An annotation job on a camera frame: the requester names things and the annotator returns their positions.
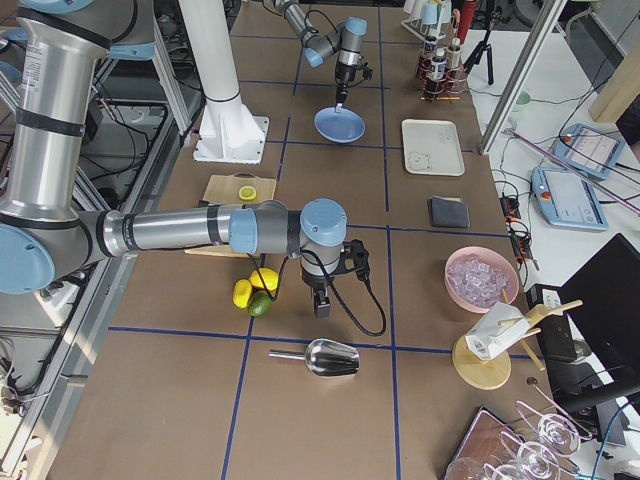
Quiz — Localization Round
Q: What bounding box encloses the blue plate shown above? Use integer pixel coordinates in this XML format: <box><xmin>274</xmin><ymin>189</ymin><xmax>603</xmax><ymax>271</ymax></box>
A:
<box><xmin>314</xmin><ymin>107</ymin><xmax>366</xmax><ymax>144</ymax></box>

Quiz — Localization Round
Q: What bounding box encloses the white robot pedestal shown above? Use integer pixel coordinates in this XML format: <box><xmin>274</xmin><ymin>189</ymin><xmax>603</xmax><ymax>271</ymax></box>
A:
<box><xmin>179</xmin><ymin>0</ymin><xmax>269</xmax><ymax>164</ymax></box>

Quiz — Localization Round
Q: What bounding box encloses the metal ice scoop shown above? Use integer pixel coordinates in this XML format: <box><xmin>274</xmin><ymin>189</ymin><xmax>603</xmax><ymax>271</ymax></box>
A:
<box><xmin>269</xmin><ymin>338</ymin><xmax>360</xmax><ymax>377</ymax></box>

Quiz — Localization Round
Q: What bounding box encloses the wine glass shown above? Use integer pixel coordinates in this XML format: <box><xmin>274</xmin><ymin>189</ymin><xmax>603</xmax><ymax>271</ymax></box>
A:
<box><xmin>498</xmin><ymin>430</ymin><xmax>560</xmax><ymax>480</ymax></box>
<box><xmin>515</xmin><ymin>400</ymin><xmax>581</xmax><ymax>457</ymax></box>

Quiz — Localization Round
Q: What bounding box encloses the wooden cup stand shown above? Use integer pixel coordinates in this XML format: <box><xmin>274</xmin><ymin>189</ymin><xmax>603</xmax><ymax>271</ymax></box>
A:
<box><xmin>452</xmin><ymin>300</ymin><xmax>583</xmax><ymax>390</ymax></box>

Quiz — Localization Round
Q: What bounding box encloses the white capped bottle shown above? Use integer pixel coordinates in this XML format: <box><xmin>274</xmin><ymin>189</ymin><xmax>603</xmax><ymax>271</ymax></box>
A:
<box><xmin>422</xmin><ymin>35</ymin><xmax>438</xmax><ymax>80</ymax></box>
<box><xmin>446</xmin><ymin>42</ymin><xmax>461</xmax><ymax>80</ymax></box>
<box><xmin>429</xmin><ymin>48</ymin><xmax>446</xmax><ymax>82</ymax></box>

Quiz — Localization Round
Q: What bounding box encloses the black camera tripod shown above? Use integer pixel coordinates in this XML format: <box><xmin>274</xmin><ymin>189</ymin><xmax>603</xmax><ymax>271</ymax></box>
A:
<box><xmin>463</xmin><ymin>0</ymin><xmax>502</xmax><ymax>85</ymax></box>

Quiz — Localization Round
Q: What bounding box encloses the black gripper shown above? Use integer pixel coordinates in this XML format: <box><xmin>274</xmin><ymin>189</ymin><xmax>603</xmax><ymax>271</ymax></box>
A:
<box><xmin>335</xmin><ymin>58</ymin><xmax>373</xmax><ymax>112</ymax></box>
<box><xmin>300</xmin><ymin>239</ymin><xmax>369</xmax><ymax>318</ymax></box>

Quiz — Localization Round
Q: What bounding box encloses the white paper cup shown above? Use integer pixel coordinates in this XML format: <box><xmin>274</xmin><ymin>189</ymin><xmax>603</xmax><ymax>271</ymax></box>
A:
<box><xmin>464</xmin><ymin>302</ymin><xmax>529</xmax><ymax>361</ymax></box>

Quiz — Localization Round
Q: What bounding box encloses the copper wire bottle rack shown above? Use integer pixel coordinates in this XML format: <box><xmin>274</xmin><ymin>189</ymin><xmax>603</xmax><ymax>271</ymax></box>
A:
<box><xmin>416</xmin><ymin>49</ymin><xmax>468</xmax><ymax>101</ymax></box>

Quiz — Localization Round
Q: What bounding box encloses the green lime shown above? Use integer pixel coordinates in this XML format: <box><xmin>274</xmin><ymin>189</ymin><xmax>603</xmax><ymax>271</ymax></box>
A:
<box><xmin>247</xmin><ymin>290</ymin><xmax>272</xmax><ymax>317</ymax></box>

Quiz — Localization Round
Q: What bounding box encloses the aluminium frame post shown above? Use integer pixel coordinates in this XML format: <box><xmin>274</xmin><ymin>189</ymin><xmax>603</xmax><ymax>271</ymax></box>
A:
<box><xmin>478</xmin><ymin>0</ymin><xmax>567</xmax><ymax>155</ymax></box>

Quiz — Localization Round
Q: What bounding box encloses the pink bowl of ice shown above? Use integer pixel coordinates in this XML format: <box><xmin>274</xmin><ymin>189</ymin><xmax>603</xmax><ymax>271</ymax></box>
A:
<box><xmin>444</xmin><ymin>246</ymin><xmax>520</xmax><ymax>313</ymax></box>

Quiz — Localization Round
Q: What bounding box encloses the blue teach pendant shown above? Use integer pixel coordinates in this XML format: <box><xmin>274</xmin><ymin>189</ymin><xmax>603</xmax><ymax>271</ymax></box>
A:
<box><xmin>531</xmin><ymin>167</ymin><xmax>609</xmax><ymax>231</ymax></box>
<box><xmin>552</xmin><ymin>123</ymin><xmax>623</xmax><ymax>180</ymax></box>

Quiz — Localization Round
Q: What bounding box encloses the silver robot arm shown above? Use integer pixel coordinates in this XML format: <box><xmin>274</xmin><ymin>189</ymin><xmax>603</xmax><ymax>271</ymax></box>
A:
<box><xmin>1</xmin><ymin>1</ymin><xmax>373</xmax><ymax>318</ymax></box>
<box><xmin>261</xmin><ymin>1</ymin><xmax>373</xmax><ymax>113</ymax></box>

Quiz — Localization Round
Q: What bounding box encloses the half lemon slice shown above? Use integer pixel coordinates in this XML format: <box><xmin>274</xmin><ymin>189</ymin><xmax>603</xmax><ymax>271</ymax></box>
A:
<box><xmin>238</xmin><ymin>185</ymin><xmax>257</xmax><ymax>202</ymax></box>

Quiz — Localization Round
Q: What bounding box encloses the cream bear tray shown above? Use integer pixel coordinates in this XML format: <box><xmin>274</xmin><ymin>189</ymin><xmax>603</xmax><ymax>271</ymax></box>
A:
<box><xmin>401</xmin><ymin>119</ymin><xmax>465</xmax><ymax>177</ymax></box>

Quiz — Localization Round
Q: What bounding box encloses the yellow lemon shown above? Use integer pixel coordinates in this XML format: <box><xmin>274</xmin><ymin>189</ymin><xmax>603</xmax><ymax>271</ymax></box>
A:
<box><xmin>232</xmin><ymin>279</ymin><xmax>253</xmax><ymax>309</ymax></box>
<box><xmin>249</xmin><ymin>268</ymin><xmax>279</xmax><ymax>291</ymax></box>

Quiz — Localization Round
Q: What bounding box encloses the wooden cutting board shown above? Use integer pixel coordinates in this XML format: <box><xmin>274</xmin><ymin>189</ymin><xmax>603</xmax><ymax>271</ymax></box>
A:
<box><xmin>184</xmin><ymin>173</ymin><xmax>278</xmax><ymax>259</ymax></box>

